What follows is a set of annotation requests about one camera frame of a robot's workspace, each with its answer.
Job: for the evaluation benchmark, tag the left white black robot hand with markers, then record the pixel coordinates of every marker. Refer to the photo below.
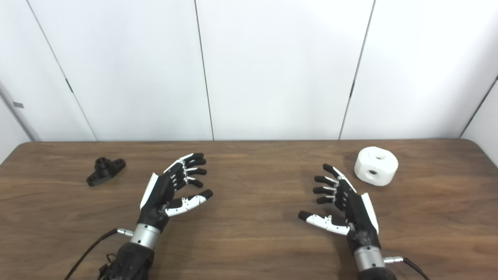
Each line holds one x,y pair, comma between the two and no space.
155,194

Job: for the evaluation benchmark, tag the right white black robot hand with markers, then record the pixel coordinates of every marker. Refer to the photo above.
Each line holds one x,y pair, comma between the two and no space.
358,217

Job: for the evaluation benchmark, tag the black flanged holder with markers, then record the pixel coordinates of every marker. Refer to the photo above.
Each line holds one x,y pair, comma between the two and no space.
105,169

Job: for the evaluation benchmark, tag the round white holed piece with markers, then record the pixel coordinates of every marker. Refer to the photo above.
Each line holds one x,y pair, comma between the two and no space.
389,165

